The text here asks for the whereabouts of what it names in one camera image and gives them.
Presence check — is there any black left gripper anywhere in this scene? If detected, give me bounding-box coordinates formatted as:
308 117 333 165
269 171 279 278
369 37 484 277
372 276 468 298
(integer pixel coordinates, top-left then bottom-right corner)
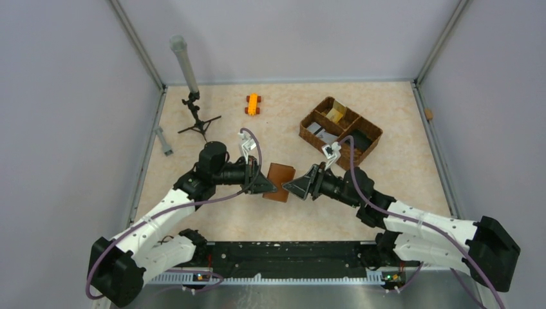
213 155 277 194

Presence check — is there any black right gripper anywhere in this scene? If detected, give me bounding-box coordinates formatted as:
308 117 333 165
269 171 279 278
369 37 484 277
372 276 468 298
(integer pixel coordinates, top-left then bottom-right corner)
283 162 360 208

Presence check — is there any brown leather card holder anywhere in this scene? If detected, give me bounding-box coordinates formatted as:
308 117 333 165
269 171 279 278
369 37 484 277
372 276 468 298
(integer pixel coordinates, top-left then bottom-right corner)
262 162 296 203

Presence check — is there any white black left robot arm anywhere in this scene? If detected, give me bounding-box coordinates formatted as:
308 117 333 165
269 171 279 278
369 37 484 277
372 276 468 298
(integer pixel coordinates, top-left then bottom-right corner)
86 138 277 307

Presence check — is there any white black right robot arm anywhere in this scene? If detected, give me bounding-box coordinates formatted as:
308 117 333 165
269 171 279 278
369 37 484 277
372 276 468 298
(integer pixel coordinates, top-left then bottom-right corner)
283 164 521 292

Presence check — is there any black card in basket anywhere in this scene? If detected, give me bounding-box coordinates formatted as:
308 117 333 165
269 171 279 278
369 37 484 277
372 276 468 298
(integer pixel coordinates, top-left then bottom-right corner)
349 129 373 153

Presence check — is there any woven wicker divided basket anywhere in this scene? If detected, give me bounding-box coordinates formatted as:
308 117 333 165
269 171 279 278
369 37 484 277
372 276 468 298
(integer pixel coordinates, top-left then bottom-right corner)
299 97 383 170

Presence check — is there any orange toy car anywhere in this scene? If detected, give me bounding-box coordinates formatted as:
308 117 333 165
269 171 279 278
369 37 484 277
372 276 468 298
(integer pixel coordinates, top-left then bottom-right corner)
244 93 261 116

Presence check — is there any small wooden block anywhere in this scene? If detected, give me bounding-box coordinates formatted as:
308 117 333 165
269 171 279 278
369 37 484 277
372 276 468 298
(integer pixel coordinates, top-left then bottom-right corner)
424 108 433 121

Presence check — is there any black tripod with grey tube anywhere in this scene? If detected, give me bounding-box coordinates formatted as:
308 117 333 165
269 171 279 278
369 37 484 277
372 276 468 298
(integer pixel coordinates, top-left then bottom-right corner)
169 35 221 142

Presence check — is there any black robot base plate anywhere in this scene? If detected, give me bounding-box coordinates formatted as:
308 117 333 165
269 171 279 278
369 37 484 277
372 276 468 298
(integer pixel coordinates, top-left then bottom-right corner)
166 241 421 280

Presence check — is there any grey metal bracket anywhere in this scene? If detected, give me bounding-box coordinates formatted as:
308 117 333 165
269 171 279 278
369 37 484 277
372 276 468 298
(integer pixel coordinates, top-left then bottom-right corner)
153 126 173 156

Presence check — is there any aluminium frame rail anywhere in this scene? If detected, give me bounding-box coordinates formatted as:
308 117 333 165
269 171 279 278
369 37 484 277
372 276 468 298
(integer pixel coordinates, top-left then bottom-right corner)
409 80 491 270

